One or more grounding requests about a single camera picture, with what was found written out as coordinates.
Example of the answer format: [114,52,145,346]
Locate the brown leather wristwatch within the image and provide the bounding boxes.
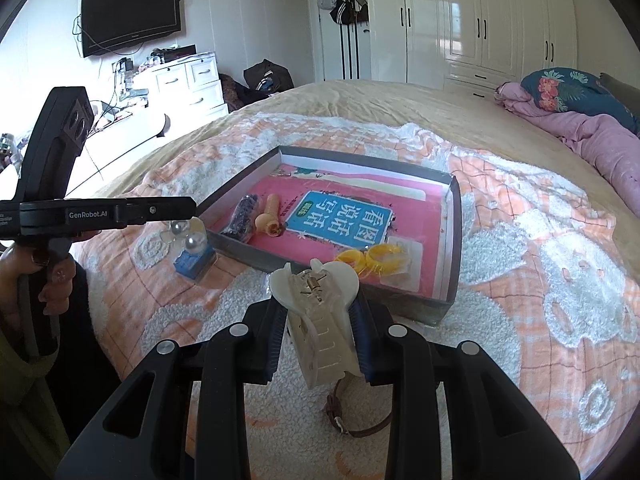
[324,375,392,439]

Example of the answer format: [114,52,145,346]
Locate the pearl ball hair clip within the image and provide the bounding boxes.
[160,217,208,258]

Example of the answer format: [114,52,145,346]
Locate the cream claw hair clip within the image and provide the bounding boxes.
[269,259,360,389]

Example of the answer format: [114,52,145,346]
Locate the green sleeve left forearm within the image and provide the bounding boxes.
[1,312,70,479]

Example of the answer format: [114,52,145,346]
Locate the person's left hand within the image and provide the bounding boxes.
[0,244,76,330]

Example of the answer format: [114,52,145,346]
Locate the small blue box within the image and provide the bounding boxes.
[174,247,217,282]

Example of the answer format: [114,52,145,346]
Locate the orange white patterned blanket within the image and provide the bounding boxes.
[76,113,639,479]

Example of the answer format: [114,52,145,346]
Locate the white drawer dresser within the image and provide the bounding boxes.
[132,52,229,122]

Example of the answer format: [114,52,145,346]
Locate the grey shallow cardboard box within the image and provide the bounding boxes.
[194,145,462,328]

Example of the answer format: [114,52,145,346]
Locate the pink Chinese workbook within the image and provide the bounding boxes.
[214,161,446,302]

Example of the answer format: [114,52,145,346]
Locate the black bag on floor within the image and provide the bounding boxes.
[219,58,295,112]

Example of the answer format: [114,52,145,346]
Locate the pink floral quilt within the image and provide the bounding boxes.
[495,67,639,214]

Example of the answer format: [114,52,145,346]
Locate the white door with bags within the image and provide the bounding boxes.
[308,0,372,82]

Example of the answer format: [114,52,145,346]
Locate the grey padded headboard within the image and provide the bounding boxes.
[600,73,640,117]

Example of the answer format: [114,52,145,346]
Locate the white glossy wardrobe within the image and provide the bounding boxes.
[369,0,577,99]

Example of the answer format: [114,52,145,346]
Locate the dark bead bracelet bag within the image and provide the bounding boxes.
[220,194,260,243]

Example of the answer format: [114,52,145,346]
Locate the yellow ring upper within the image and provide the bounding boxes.
[364,242,410,276]

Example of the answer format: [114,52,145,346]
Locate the yellow ring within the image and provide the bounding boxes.
[364,242,410,276]
[333,248,374,279]

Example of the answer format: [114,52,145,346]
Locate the orange spiral hair tie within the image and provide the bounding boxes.
[254,193,286,239]

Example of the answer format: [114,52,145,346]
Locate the black wall television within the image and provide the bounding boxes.
[79,0,182,58]

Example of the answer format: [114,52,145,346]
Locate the yellow ring lower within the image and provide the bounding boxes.
[333,248,374,279]

